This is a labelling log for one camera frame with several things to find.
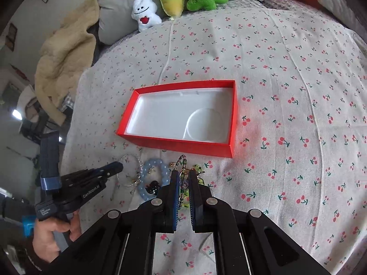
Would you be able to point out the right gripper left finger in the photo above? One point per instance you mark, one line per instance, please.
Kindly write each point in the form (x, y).
(170, 204)

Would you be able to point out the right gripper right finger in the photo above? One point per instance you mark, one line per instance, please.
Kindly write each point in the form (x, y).
(196, 203)

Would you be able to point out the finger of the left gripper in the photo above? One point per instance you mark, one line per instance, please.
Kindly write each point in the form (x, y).
(105, 172)

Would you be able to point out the red jewelry box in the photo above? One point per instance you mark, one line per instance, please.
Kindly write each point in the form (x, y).
(197, 117)

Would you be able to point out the left hand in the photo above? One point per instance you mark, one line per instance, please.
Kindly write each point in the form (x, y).
(44, 244)

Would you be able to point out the beige quilted blanket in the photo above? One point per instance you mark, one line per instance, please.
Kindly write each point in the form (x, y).
(64, 56)

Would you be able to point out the white bunny plush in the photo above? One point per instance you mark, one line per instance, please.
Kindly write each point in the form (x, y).
(144, 13)

